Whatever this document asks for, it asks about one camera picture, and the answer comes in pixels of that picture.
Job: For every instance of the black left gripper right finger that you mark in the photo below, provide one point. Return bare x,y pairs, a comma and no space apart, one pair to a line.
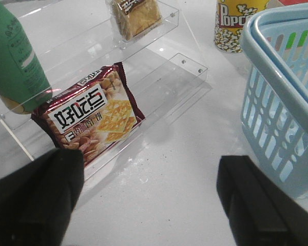
259,213

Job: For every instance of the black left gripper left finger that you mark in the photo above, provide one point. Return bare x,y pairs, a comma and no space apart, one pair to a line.
37,200

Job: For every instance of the packaged bread slice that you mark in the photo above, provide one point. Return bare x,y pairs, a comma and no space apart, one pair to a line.
135,17

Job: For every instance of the light blue plastic basket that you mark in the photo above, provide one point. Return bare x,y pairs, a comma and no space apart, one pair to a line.
275,108

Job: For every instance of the red almond cracker packet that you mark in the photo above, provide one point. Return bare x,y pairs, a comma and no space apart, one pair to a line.
93,115

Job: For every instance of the green cartoon bottle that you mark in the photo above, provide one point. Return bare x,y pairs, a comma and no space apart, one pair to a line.
23,83

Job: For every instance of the clear acrylic display shelf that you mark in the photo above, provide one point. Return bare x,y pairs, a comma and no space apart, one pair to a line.
74,38

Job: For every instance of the yellow popcorn cup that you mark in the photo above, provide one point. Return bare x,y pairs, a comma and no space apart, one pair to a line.
231,16

